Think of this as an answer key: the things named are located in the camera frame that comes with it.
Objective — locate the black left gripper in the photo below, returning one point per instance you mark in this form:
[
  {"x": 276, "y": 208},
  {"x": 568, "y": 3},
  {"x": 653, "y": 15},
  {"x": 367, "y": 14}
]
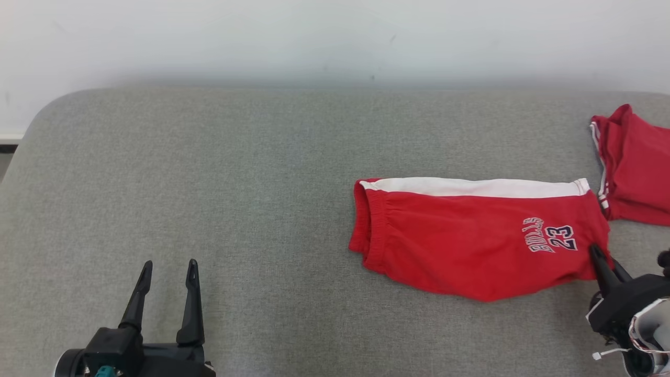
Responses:
[{"x": 152, "y": 361}]

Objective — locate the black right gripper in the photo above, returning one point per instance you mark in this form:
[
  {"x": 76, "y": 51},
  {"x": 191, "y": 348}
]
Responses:
[{"x": 628, "y": 301}]

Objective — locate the red white sleeveless jersey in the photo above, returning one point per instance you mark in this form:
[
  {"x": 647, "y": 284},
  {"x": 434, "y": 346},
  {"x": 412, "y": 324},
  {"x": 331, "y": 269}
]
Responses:
[{"x": 638, "y": 167}]

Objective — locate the red shorts with number print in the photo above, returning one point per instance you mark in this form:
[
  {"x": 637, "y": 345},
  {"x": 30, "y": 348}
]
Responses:
[{"x": 460, "y": 246}]

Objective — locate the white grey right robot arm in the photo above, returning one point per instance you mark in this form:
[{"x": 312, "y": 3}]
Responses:
[{"x": 654, "y": 327}]

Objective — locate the grey fabric sofa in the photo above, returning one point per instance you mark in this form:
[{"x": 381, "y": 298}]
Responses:
[{"x": 209, "y": 183}]

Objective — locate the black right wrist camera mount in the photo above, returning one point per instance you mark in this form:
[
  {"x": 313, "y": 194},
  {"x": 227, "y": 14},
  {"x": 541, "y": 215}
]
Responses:
[{"x": 665, "y": 262}]

